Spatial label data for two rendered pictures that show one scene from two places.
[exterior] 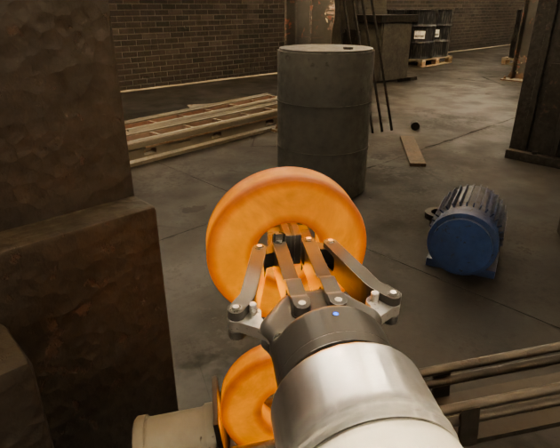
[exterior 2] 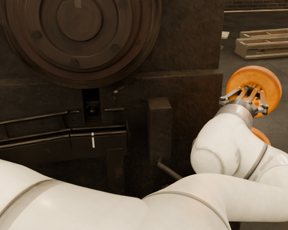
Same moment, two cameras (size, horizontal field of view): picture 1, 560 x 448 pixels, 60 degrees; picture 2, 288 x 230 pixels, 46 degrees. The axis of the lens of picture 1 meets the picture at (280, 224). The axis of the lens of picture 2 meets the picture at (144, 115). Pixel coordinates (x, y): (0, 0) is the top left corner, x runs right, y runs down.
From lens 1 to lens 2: 0.60 m
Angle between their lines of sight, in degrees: 34
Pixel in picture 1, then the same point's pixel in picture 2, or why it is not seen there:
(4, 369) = (165, 107)
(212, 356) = not seen: hidden behind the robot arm
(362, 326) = (243, 104)
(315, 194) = (263, 75)
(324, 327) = (234, 101)
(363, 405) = (228, 111)
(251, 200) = (242, 73)
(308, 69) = not seen: outside the picture
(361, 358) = (235, 106)
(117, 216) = (209, 74)
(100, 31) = (219, 10)
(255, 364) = not seen: hidden behind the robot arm
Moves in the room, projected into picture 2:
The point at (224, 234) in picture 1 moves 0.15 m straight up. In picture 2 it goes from (232, 82) to (238, 31)
